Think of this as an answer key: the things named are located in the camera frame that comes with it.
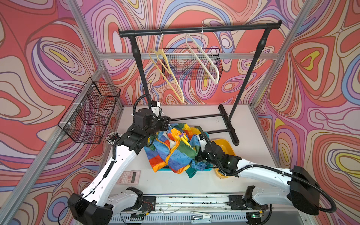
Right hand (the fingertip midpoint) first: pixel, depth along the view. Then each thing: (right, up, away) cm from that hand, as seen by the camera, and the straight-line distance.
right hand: (194, 150), depth 80 cm
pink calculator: (-39, -16, +2) cm, 42 cm away
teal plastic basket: (-15, -8, -8) cm, 18 cm away
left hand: (-12, +19, -10) cm, 24 cm away
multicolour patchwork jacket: (-9, +5, -11) cm, 15 cm away
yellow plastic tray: (+23, -2, +12) cm, 26 cm away
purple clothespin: (-7, +11, -17) cm, 22 cm away
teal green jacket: (-3, -9, -10) cm, 13 cm away
